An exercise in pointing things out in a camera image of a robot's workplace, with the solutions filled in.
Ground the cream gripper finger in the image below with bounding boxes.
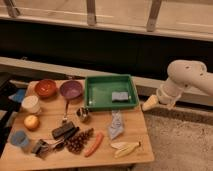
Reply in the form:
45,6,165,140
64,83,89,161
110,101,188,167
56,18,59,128
142,95,158,111

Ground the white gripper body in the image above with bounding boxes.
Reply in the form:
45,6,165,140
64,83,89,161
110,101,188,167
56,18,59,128
156,84,183,110

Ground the white-blue towel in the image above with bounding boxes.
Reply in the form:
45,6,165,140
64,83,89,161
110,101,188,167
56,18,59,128
108,110,124,140

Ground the purple bowl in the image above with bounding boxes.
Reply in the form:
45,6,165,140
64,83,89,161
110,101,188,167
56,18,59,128
59,80,83,100

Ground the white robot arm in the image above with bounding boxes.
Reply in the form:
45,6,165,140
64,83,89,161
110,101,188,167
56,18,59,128
142,60,213,111

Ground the orange bowl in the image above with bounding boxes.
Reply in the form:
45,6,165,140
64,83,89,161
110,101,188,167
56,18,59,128
34,79,57,98

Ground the blue-grey sponge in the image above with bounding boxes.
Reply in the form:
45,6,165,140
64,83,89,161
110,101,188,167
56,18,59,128
112,92,129,102

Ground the green plastic tray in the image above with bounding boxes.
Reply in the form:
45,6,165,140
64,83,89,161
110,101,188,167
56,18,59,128
84,75,139,111

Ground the orange carrot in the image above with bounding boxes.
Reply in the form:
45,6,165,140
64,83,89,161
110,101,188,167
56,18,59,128
84,132,104,157

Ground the small metal cup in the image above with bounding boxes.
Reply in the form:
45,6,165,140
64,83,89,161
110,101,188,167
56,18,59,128
76,107,89,122

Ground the metal spoon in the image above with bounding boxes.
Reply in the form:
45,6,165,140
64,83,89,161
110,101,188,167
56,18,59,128
62,100,69,124

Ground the bunch of dark grapes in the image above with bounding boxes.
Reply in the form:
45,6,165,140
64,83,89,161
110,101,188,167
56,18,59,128
66,128,94,154

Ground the dark brown block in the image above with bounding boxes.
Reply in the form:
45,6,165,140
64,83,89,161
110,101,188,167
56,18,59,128
52,122,75,139

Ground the wooden board table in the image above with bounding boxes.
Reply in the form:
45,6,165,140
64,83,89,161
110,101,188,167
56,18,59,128
0,79,155,171

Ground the white cup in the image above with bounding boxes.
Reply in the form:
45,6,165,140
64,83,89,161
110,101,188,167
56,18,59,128
21,95,41,114

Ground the yellow apple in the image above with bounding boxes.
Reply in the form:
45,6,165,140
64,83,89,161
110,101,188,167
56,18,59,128
24,115,40,131

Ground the blue cloth at edge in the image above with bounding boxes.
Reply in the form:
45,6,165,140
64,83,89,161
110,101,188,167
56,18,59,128
9,89,26,103

